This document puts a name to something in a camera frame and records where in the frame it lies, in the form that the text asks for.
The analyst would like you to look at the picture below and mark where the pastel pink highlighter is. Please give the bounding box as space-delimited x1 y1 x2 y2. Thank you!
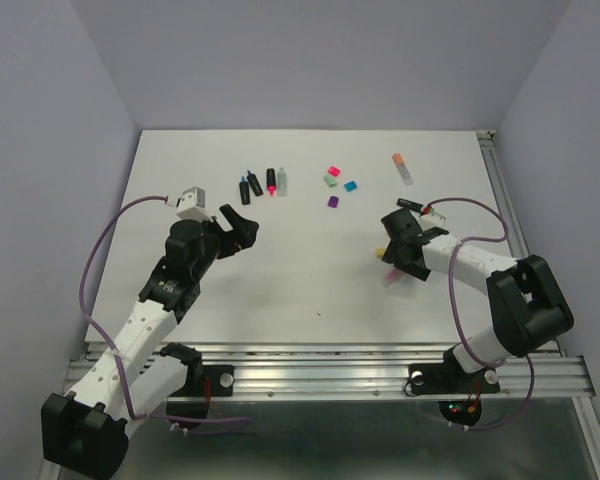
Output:
381 269 404 287

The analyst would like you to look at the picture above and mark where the black highlighter blue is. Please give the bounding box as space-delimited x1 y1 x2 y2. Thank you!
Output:
239 176 251 206

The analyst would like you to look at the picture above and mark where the black highlighter green cap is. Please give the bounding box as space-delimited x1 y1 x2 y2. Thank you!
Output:
396 198 424 212

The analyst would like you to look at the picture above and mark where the black highlighter purple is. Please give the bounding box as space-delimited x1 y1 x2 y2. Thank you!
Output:
247 170 263 197

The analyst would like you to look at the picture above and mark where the black highlighter pink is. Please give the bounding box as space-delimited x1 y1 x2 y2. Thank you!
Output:
266 168 277 195

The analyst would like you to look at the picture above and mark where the pastel green highlighter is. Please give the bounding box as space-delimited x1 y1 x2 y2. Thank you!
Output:
276 167 288 197

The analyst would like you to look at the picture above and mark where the blue pen cap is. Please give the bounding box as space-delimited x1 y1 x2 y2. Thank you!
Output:
344 181 358 192

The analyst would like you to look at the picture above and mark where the purple pen cap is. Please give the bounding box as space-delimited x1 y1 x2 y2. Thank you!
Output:
327 196 339 208

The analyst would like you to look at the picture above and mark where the pastel green pen cap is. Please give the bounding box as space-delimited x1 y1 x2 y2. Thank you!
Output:
323 174 337 187

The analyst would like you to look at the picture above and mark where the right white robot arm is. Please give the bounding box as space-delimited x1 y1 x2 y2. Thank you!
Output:
381 208 574 395

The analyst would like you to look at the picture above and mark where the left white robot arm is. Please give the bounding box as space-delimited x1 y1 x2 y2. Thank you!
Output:
41 204 259 479

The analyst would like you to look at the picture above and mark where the pastel orange highlighter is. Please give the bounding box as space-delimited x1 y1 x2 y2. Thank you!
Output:
392 153 414 186

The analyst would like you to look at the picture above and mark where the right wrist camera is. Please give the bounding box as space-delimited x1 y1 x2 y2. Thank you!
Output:
419 205 446 228

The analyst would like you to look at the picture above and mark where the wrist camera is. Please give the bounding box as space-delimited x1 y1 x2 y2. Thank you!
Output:
166 187 211 222
419 205 446 228

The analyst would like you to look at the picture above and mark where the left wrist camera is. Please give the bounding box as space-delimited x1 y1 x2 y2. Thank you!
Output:
166 187 211 222

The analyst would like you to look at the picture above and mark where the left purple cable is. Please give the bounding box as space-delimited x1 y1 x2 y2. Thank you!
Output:
80 195 254 436

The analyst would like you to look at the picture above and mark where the aluminium right side rail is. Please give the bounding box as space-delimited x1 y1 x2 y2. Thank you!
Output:
475 130 564 356

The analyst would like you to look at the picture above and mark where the aluminium rail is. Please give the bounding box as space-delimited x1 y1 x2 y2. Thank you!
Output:
39 342 596 480
475 130 564 356

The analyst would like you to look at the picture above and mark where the aluminium front rail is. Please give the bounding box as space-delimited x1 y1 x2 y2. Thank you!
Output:
39 342 596 480

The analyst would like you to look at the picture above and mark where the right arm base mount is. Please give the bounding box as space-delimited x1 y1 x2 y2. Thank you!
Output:
403 348 501 429

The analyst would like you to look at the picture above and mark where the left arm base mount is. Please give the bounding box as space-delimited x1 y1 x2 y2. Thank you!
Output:
159 343 235 433

